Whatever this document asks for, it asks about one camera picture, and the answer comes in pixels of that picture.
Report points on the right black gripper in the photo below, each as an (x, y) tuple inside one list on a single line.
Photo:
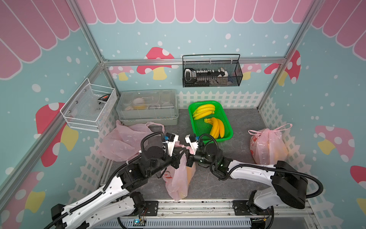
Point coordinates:
[(195, 159)]

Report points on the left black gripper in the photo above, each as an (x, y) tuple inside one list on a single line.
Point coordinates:
[(176, 161)]

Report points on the pink plastic bag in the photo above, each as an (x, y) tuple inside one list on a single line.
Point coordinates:
[(177, 181), (267, 146)]

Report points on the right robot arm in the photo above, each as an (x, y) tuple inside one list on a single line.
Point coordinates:
[(285, 184)]

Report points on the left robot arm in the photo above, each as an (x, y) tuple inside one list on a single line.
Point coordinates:
[(85, 212)]

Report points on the pink plastic bags pile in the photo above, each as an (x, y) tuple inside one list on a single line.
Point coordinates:
[(123, 142)]

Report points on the bananas in green basket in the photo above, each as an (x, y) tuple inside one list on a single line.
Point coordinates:
[(218, 128)]

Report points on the green plastic basket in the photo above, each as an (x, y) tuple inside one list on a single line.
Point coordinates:
[(208, 117)]

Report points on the clear plastic storage box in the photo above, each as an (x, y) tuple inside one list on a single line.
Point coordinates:
[(140, 107)]

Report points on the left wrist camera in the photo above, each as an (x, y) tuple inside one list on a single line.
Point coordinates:
[(170, 140)]

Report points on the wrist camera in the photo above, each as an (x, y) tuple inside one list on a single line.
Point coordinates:
[(170, 140), (193, 142)]

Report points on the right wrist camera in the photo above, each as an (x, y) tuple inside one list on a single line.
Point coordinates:
[(193, 142)]

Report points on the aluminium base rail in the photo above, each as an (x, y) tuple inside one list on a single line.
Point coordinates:
[(199, 214)]

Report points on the white wire mesh basket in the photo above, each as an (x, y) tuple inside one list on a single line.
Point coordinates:
[(89, 107)]

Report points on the black wire mesh basket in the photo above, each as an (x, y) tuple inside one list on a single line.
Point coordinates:
[(211, 70)]

